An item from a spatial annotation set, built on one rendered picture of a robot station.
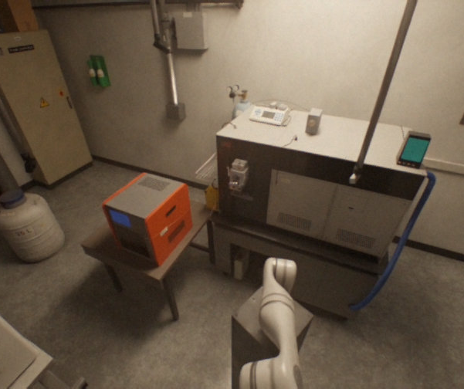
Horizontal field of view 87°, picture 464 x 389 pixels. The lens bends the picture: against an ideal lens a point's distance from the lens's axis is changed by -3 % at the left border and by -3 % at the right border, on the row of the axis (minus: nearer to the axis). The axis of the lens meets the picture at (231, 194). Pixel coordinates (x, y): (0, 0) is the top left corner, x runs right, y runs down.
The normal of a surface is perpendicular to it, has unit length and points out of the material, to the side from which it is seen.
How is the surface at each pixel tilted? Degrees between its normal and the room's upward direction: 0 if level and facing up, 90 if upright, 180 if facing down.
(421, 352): 0
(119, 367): 0
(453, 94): 90
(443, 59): 90
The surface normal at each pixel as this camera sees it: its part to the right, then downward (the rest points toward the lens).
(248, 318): 0.00, -0.80
